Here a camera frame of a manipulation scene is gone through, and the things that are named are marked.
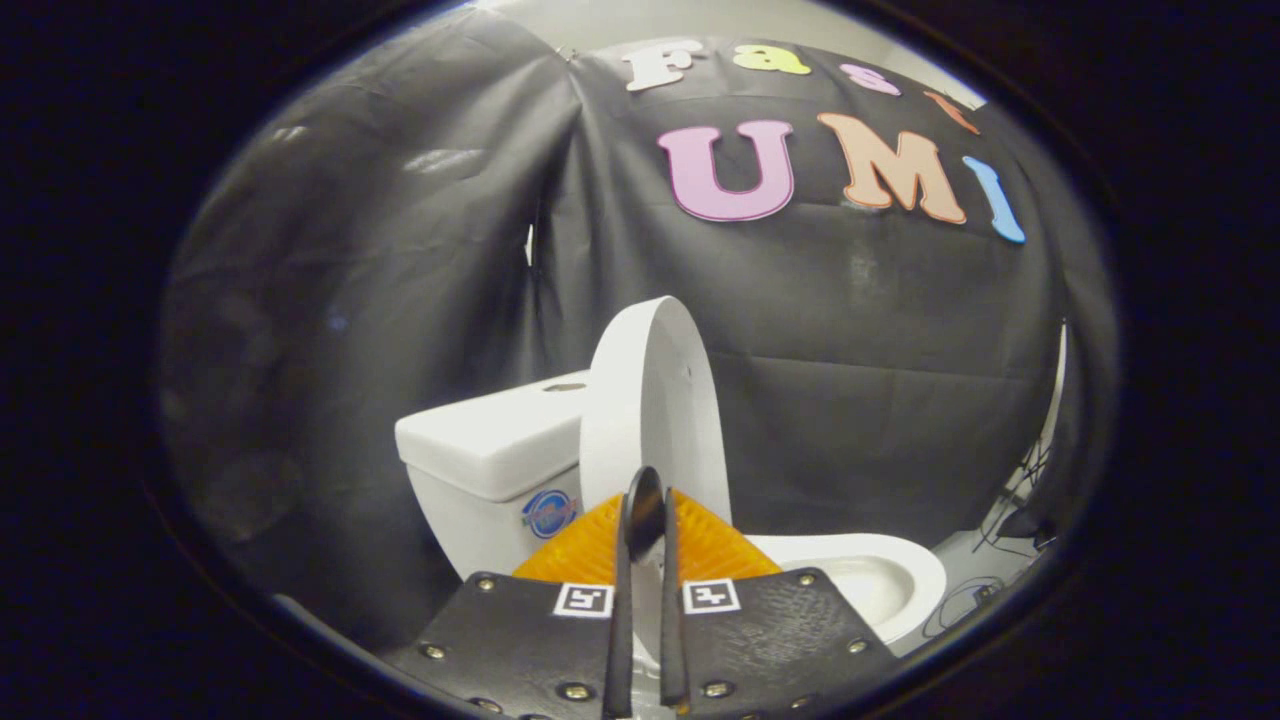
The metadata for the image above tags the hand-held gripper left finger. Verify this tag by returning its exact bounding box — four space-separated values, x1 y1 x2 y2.
383 490 637 719

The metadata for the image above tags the black backdrop cloth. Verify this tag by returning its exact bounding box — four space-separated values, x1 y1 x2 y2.
158 5 1117 653

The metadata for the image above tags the white toilet lid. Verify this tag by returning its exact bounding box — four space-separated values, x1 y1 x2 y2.
580 295 734 561

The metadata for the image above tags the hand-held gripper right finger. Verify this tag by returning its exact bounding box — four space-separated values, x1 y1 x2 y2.
660 487 898 715

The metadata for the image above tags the white toilet bowl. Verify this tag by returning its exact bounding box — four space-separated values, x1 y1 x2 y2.
790 550 941 658

